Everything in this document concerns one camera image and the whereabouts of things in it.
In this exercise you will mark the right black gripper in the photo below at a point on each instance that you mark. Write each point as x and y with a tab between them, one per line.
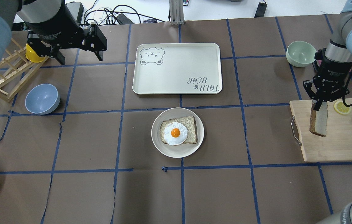
332	72

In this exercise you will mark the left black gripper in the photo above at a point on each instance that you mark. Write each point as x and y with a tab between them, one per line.
52	28

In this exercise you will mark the plain bread slice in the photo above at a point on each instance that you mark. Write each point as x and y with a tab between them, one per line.
318	120

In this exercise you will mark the round cream plate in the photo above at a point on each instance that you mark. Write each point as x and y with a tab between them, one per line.
180	150

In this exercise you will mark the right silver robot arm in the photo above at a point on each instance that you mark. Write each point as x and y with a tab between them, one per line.
339	49

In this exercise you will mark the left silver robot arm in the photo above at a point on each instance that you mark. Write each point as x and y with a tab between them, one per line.
11	8

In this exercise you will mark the bread slice under egg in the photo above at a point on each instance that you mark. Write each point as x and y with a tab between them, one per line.
189	123

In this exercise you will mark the lemon slice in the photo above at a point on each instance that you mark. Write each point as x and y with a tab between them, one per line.
341	108

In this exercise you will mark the pink cloth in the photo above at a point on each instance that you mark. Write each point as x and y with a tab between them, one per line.
316	64

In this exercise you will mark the light green bowl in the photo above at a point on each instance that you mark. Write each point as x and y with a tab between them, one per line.
300	54

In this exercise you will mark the yellow cup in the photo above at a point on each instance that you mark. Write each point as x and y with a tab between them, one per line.
32	56

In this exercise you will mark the blue bowl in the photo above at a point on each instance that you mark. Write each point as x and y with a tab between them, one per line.
42	99

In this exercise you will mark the wooden cutting board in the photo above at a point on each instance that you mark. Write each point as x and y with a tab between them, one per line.
335	146

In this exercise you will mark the wooden drying rack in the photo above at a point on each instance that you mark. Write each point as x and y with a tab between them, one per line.
16	71

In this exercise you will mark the black power adapter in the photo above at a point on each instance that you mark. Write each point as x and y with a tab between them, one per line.
261	9

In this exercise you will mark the cream bear serving tray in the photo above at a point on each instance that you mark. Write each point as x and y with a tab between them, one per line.
177	69

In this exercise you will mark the fried egg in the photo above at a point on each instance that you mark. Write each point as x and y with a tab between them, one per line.
175	133

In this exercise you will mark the aluminium frame post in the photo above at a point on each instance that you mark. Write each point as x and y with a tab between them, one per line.
176	12

